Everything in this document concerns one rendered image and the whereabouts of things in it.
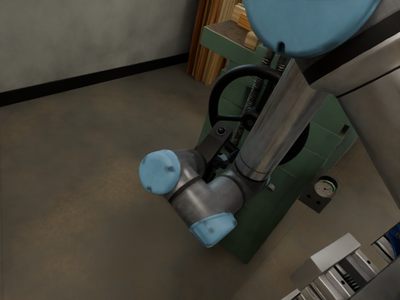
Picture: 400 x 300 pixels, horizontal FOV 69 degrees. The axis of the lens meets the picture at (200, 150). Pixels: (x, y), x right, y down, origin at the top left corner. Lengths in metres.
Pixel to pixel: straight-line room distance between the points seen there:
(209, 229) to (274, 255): 1.09
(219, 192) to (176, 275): 0.87
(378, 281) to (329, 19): 0.47
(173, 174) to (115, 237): 0.95
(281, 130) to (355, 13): 0.27
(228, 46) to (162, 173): 0.59
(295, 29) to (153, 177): 0.34
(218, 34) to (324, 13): 0.77
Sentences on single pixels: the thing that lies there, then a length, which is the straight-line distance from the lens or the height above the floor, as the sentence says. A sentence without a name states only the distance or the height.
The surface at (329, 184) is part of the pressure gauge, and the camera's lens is 0.94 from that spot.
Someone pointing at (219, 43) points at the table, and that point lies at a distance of 0.99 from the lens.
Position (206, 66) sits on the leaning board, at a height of 0.14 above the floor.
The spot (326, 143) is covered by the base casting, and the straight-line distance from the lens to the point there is 0.95.
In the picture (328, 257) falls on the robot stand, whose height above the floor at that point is 0.77.
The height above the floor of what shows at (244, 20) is 0.92.
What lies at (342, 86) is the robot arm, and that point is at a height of 1.13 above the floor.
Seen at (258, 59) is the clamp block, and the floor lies 0.93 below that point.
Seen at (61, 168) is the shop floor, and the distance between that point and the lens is 1.66.
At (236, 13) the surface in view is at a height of 0.93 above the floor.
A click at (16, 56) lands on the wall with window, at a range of 1.97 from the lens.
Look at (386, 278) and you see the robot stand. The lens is 0.63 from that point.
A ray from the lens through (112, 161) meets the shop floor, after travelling 1.69.
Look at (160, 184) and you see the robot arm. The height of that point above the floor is 0.85.
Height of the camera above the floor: 1.22
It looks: 41 degrees down
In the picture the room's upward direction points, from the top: 19 degrees clockwise
